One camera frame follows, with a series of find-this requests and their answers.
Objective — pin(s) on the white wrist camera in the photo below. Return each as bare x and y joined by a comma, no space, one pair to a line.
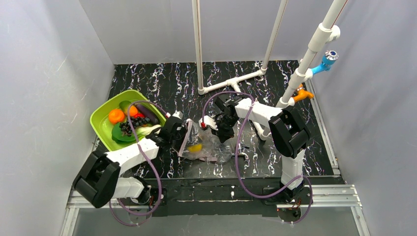
176,114
207,123

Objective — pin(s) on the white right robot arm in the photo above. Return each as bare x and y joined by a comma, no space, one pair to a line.
288,130

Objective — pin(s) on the purple fake eggplant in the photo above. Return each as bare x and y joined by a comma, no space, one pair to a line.
147,113

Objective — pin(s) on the aluminium frame rail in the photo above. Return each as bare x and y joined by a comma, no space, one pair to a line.
323,195

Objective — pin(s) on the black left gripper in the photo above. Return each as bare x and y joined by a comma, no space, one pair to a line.
182,132

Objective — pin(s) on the red fake apple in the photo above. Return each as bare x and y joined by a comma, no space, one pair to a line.
138,116

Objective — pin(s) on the blue tap valve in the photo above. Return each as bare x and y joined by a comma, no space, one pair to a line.
328,59

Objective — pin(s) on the white PVC pipe frame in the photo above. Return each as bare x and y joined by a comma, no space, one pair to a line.
326,32

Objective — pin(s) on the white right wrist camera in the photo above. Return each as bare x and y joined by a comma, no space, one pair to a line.
207,123

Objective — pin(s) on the green fake leafy vegetable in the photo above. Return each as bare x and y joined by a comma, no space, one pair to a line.
119,138

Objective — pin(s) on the orange fake fruit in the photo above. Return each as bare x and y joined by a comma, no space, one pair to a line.
115,116

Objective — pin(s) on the clear zip top bag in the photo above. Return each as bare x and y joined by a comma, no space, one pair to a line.
213,151

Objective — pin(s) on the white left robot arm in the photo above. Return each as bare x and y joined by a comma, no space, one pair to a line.
100,178

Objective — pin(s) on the yellow fake fruit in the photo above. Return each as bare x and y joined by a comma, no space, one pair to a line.
195,148

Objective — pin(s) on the lime green plastic basin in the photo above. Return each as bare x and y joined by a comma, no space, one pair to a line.
101,124

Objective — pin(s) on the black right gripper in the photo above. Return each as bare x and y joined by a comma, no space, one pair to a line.
224,129

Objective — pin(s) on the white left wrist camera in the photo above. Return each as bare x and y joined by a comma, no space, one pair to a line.
176,114

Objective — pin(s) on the orange tap valve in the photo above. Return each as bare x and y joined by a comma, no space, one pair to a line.
302,93

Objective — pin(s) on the yellow green fake mango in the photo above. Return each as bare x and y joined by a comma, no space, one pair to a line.
128,109

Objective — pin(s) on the dark fake grape bunch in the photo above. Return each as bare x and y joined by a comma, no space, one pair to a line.
140,125

